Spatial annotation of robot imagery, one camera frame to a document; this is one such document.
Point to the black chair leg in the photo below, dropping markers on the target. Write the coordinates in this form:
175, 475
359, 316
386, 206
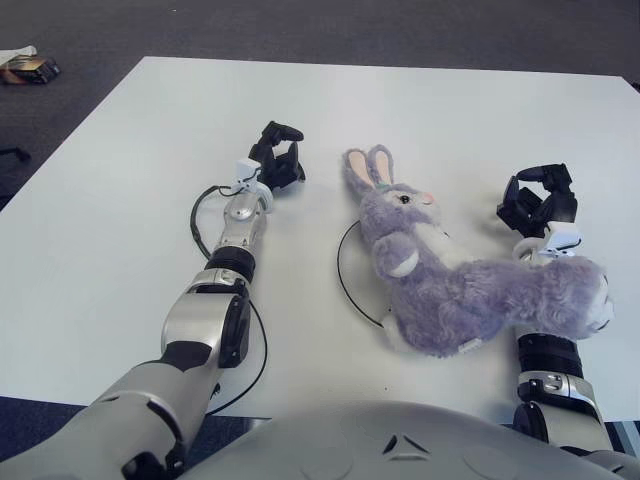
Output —
15, 152

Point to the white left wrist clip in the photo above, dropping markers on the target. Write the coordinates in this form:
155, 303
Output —
247, 167

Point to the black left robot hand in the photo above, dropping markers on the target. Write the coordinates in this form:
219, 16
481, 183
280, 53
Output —
280, 170

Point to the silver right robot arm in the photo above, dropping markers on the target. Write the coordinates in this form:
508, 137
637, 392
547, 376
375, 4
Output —
550, 355

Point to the white plate black rim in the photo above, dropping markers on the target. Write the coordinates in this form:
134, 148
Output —
360, 270

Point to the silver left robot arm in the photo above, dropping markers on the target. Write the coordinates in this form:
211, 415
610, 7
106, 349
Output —
200, 310

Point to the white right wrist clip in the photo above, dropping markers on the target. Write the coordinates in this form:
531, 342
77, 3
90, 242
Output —
562, 235

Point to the grey table leg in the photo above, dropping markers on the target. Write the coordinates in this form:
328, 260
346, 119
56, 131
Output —
625, 435

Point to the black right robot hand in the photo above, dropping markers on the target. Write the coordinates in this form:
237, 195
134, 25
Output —
555, 210

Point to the purple plush bunny doll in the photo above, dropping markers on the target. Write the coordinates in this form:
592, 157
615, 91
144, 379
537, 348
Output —
450, 295

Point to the white cloth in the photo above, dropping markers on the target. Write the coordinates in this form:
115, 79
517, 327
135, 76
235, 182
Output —
12, 54

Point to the brown cardboard box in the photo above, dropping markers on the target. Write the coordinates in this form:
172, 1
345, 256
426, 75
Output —
32, 70

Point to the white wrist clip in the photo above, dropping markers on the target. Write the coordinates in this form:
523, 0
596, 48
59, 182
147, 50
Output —
247, 167
562, 235

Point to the silver robot torso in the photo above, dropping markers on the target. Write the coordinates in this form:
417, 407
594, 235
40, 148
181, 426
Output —
400, 450

